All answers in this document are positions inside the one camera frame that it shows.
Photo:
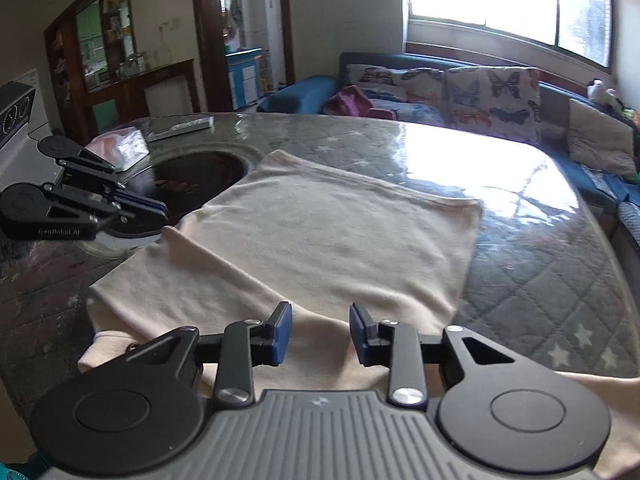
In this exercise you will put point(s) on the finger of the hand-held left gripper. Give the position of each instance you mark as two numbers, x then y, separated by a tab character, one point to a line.
145	211
87	165

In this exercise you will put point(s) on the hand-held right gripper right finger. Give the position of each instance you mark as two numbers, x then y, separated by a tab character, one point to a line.
358	335

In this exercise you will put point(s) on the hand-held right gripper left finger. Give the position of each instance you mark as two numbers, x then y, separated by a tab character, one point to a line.
281	334

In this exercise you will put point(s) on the cream garment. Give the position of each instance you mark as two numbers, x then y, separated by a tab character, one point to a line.
320	240

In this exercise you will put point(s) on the pink tissue pack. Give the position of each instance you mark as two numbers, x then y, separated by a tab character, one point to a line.
125	147

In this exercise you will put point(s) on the round black built-in cooktop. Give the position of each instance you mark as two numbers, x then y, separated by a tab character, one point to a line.
200	175

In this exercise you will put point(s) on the dark wooden cabinet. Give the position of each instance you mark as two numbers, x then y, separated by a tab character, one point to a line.
125	85

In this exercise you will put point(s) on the flat silver remote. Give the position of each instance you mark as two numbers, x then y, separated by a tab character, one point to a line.
180	127

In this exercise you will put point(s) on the blue toy cabinet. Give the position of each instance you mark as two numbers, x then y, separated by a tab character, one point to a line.
244	75

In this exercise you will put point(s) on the blue sofa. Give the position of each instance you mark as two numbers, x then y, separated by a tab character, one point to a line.
300	92

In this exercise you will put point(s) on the pink cloth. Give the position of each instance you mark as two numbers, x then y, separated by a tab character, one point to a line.
347	100

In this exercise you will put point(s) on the teal cloth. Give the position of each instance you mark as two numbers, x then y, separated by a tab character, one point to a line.
15	470

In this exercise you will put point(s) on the butterfly print pillow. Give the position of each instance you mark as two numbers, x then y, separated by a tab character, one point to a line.
480	97

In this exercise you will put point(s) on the grey cushion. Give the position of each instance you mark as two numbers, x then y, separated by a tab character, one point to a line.
600	135

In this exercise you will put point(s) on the white plush toy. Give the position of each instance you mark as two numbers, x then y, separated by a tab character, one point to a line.
600	91

